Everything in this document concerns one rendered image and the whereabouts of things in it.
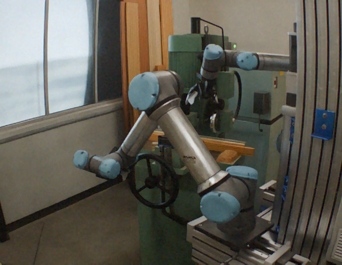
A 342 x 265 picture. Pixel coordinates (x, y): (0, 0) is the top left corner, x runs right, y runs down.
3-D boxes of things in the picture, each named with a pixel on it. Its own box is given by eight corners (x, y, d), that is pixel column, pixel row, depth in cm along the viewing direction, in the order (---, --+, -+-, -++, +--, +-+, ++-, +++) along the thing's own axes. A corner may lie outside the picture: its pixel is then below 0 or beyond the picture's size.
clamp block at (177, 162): (154, 163, 169) (153, 146, 167) (167, 156, 180) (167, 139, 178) (180, 169, 162) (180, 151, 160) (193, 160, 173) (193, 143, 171)
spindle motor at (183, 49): (162, 92, 177) (162, 34, 169) (178, 88, 192) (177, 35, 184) (193, 95, 169) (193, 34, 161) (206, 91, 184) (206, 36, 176)
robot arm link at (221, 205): (257, 199, 106) (167, 62, 112) (240, 218, 93) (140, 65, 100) (230, 213, 112) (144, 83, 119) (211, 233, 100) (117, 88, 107)
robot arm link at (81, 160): (83, 170, 126) (69, 165, 131) (100, 175, 136) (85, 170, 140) (87, 151, 128) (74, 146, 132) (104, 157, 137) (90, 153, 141)
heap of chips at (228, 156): (214, 161, 164) (215, 153, 163) (224, 152, 176) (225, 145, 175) (231, 163, 160) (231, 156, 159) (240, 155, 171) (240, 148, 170)
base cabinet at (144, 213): (140, 271, 208) (134, 179, 190) (180, 235, 257) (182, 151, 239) (200, 291, 187) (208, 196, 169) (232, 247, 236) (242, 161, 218)
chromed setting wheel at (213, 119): (208, 134, 187) (208, 112, 184) (216, 129, 198) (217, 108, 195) (213, 135, 186) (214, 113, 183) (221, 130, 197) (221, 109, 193)
